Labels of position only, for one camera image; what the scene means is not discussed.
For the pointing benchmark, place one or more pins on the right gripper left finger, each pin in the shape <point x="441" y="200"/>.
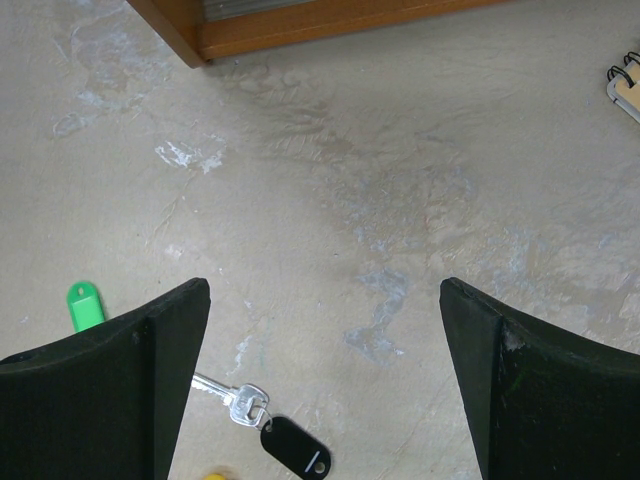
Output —
<point x="107" y="402"/>

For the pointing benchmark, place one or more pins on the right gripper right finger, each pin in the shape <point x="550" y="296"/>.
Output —
<point x="540" y="402"/>

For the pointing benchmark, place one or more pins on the key with green tag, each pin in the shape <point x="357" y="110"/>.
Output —
<point x="84" y="305"/>

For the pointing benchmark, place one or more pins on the key with yellow tag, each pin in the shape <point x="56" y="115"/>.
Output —
<point x="216" y="476"/>

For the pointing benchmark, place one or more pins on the key with black tag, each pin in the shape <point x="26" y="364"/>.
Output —
<point x="287" y="442"/>

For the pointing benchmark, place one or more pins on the wooden shelf rack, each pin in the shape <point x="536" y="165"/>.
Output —
<point x="198" y="32"/>

